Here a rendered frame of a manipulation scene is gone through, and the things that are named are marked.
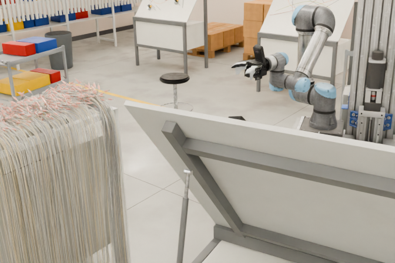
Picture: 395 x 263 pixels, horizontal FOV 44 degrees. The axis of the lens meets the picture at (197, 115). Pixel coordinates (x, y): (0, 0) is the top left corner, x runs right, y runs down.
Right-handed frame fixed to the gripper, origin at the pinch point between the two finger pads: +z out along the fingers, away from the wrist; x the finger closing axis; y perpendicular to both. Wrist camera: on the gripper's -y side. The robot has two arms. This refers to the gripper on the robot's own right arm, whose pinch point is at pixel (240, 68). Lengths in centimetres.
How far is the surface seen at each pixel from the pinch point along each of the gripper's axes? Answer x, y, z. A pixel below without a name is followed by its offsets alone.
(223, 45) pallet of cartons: 451, 204, -514
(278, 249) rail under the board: -47, 68, 17
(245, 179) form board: -49, 15, 52
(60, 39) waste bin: 590, 186, -249
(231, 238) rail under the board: -25, 72, 23
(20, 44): 361, 100, -67
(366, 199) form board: -89, 5, 44
